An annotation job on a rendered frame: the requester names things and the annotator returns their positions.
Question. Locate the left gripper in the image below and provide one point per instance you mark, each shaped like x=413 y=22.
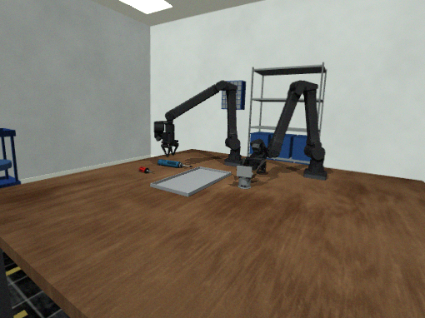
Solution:
x=255 y=163

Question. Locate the dark grey cylinder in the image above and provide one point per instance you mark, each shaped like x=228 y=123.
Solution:
x=244 y=182

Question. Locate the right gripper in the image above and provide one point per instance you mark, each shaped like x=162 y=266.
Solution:
x=170 y=140

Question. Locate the grey l-shaped bracket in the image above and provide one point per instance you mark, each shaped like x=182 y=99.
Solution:
x=245 y=171

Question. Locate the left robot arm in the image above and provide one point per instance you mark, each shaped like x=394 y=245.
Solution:
x=313 y=149

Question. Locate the white rimmed tray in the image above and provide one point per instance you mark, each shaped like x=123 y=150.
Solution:
x=192 y=181

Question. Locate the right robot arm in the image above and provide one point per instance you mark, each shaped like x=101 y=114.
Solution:
x=231 y=142

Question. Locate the blue electric screwdriver barrel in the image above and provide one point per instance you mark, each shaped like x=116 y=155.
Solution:
x=176 y=164

